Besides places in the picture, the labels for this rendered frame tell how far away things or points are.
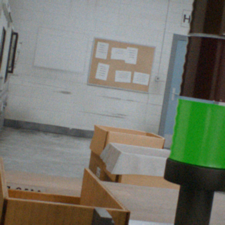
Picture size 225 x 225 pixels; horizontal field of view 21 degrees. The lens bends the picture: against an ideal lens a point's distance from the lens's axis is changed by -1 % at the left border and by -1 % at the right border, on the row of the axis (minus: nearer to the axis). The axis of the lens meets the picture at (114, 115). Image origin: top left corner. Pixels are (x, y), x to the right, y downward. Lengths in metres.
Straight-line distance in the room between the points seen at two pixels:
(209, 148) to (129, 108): 11.18
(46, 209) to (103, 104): 10.87
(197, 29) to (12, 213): 0.29
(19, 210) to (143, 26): 11.03
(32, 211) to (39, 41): 10.79
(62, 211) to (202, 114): 0.27
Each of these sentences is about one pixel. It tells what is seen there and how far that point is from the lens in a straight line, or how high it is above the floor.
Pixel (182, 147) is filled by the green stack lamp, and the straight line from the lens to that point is 0.33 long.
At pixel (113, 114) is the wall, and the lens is 11.46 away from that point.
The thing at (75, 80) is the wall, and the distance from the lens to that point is 11.35.
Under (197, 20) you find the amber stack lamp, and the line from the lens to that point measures 0.33.
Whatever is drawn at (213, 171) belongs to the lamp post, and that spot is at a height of 1.05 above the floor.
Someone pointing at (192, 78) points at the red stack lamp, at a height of 1.10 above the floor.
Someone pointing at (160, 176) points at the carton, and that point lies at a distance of 4.06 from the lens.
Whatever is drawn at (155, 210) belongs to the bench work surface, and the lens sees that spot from 0.96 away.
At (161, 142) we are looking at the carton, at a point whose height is 0.69.
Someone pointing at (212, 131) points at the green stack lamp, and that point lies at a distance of 0.33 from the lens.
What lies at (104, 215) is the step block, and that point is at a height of 0.99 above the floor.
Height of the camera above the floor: 1.09
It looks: 3 degrees down
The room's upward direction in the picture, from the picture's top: 9 degrees clockwise
